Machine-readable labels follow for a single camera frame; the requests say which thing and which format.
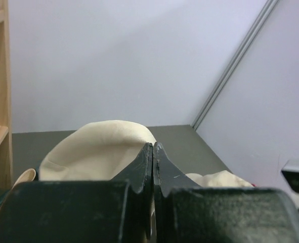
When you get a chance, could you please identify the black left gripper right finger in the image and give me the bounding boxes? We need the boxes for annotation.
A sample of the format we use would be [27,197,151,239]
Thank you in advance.
[153,143,299,242]

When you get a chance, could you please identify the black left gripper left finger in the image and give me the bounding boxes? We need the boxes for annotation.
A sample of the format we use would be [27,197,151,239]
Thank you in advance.
[0,143,153,242]

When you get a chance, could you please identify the beige hat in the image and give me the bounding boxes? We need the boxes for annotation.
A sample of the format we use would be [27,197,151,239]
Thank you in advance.
[0,119,157,235]

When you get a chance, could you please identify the cream bucket hat chili embroidery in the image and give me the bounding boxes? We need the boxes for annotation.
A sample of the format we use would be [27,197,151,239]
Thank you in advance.
[186,170,254,187]

